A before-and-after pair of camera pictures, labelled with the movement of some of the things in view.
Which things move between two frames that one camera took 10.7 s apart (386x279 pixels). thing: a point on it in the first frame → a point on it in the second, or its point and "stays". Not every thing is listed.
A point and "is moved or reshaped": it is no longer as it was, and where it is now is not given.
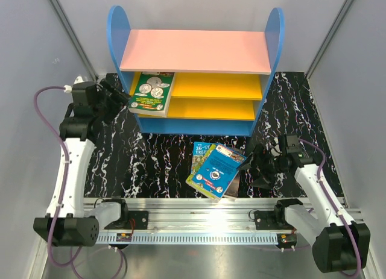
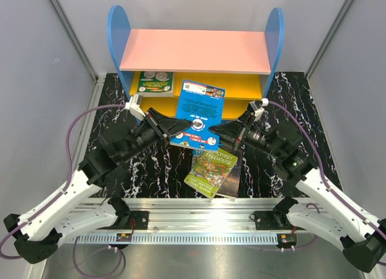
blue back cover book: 219,170 → 202,105
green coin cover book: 152,93 is moved or reshaped
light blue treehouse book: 199,149 stays
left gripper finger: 114,94 → 170,128
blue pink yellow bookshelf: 222,79 stays
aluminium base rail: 202,220 stays
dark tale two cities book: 233,190 stays
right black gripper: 259,152 → 230,131
